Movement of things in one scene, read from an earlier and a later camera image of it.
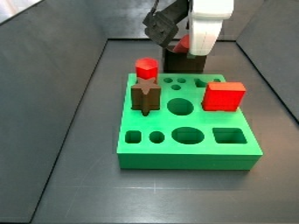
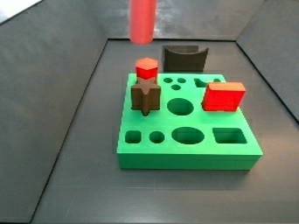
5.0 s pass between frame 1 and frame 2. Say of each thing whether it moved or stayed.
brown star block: stayed
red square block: stayed
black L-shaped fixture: stayed
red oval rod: moved
